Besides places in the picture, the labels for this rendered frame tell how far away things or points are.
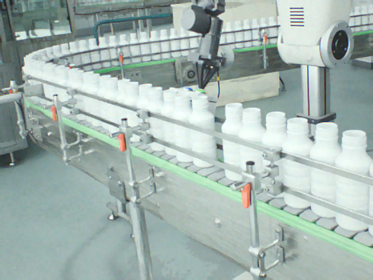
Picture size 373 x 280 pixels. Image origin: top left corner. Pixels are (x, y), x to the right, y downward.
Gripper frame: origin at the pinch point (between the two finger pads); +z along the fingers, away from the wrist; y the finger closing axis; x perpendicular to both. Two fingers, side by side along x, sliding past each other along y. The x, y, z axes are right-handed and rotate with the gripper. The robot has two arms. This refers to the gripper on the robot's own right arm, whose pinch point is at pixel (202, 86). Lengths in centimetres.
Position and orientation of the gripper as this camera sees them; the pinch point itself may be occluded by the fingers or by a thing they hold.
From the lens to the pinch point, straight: 135.0
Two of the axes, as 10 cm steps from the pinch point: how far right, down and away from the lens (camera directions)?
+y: 6.4, 1.6, -7.5
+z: -1.8, 9.8, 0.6
